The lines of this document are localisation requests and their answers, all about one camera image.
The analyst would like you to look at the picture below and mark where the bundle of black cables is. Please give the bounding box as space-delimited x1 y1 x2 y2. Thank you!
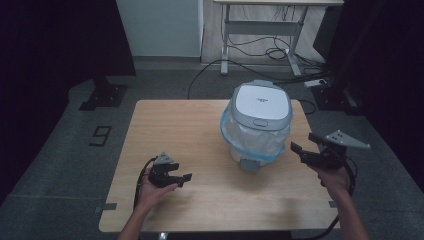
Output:
226 4 326 73

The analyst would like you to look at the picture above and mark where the person's left hand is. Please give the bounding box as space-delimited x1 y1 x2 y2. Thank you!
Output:
135 173 180 212

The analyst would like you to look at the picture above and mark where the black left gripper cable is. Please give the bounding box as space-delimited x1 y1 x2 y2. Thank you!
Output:
132 156 158 210

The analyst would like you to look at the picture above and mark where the white trash bag blue rim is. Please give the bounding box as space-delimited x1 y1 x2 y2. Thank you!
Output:
219 104 295 164

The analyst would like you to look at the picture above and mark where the white metal frame desk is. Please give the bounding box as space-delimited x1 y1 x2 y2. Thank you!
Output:
213 0 345 78

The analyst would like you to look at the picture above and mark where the white pedal trash can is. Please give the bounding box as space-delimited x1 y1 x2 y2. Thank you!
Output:
228 79 294 173

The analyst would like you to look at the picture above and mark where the black curtain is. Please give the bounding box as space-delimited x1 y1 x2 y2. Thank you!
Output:
313 0 424 183
0 0 137 204

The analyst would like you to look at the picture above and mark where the long black floor cable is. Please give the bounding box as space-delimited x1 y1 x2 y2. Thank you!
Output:
186 58 329 100

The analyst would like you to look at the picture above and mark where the black stand base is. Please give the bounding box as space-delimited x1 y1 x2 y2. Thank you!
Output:
78 76 129 112
311 83 359 117

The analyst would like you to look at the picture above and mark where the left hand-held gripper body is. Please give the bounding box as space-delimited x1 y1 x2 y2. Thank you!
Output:
147 151 181 188

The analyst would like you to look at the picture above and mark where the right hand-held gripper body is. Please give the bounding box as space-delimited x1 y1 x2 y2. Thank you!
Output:
300 129 372 171

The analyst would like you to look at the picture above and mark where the person's right hand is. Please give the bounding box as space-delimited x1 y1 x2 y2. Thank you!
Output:
308 164 352 202

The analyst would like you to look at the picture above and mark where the white power strip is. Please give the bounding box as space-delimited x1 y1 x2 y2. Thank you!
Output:
303 78 327 89

